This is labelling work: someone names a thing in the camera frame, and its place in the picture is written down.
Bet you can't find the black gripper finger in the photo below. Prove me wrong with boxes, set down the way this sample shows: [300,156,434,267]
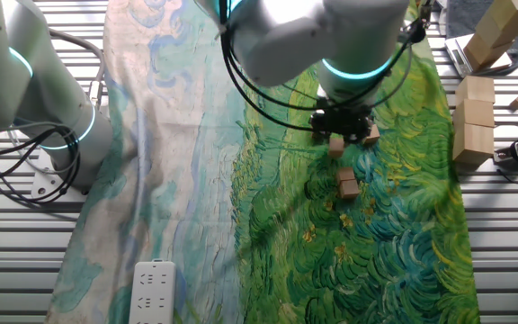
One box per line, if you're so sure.
[308,114,332,143]
[355,117,376,145]

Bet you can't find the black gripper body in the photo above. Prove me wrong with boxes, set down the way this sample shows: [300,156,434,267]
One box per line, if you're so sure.
[321,107,364,132]

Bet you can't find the large wooden cube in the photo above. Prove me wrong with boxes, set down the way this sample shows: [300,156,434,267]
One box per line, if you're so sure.
[462,31,514,73]
[451,123,495,166]
[474,8,518,50]
[451,98,496,129]
[455,75,496,104]
[487,0,518,23]

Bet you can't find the silver digital scale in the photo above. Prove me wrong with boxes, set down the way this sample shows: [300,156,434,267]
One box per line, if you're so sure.
[444,33,514,78]

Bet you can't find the painted landscape cloth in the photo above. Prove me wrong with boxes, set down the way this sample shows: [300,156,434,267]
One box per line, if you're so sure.
[45,0,483,324]

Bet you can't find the long wooden block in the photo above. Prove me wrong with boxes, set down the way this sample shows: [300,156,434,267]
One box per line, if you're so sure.
[445,0,518,76]

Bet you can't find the white power strip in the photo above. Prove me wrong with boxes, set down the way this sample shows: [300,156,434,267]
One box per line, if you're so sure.
[128,259,177,324]

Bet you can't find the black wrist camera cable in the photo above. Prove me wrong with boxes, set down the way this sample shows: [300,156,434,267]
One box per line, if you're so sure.
[218,0,427,134]

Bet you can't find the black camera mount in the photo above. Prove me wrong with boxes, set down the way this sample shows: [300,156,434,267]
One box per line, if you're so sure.
[418,0,438,26]

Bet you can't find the grey conduit hose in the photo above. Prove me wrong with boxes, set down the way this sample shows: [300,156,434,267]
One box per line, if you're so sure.
[47,29,107,112]

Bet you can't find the black base cable bundle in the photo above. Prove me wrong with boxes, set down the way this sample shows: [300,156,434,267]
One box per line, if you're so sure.
[0,127,82,207]

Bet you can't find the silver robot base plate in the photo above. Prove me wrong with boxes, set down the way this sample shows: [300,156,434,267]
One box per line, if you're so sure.
[31,148,90,204]

